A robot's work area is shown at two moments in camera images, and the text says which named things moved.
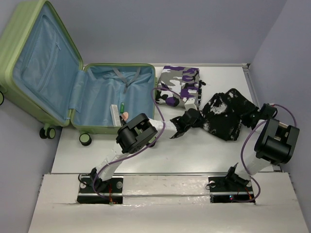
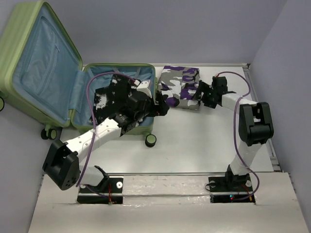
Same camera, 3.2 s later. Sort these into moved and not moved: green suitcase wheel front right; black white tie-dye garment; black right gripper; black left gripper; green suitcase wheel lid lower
Moved: black white tie-dye garment; black left gripper; black right gripper
Not moved: green suitcase wheel front right; green suitcase wheel lid lower
